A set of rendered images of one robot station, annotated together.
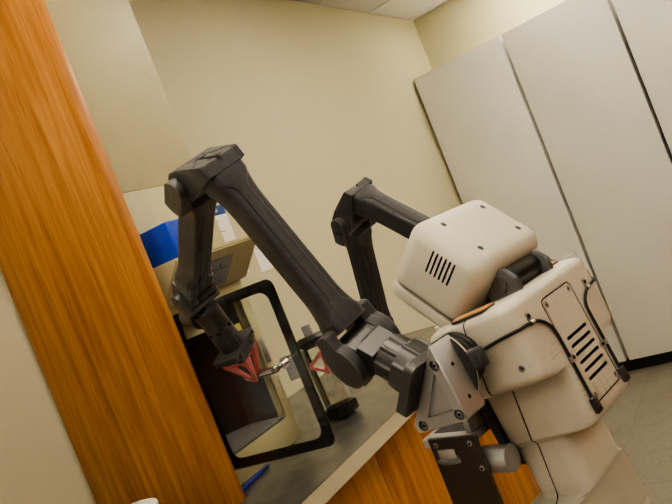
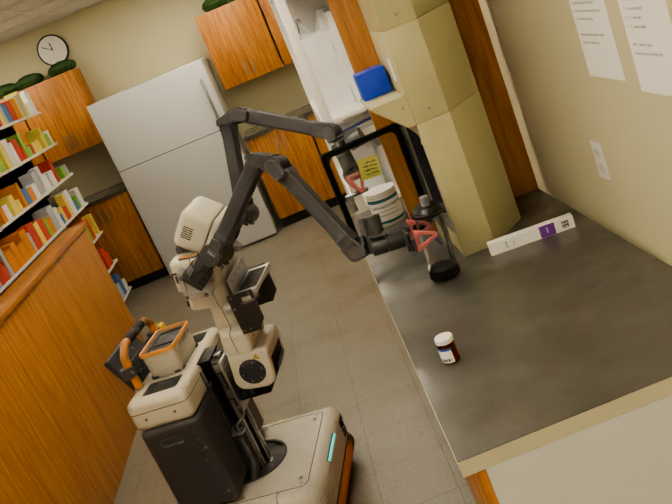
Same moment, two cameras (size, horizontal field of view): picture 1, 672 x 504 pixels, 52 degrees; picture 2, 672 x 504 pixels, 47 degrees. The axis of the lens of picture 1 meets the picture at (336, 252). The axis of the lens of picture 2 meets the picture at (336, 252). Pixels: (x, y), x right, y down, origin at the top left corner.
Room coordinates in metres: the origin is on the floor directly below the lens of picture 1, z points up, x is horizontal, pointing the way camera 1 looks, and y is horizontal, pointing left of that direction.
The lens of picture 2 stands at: (3.76, -1.28, 1.86)
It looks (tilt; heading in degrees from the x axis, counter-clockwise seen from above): 17 degrees down; 149
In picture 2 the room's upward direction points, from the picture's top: 23 degrees counter-clockwise
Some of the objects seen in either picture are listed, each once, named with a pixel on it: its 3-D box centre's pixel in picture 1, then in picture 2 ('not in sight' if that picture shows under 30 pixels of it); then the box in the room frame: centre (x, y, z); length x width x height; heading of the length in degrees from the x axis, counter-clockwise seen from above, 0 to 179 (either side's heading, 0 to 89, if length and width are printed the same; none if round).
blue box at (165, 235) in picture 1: (172, 241); (372, 82); (1.69, 0.36, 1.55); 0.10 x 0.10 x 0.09; 57
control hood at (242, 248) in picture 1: (210, 269); (386, 111); (1.77, 0.31, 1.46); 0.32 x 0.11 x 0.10; 147
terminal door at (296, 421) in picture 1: (249, 378); (378, 189); (1.60, 0.29, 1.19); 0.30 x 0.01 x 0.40; 64
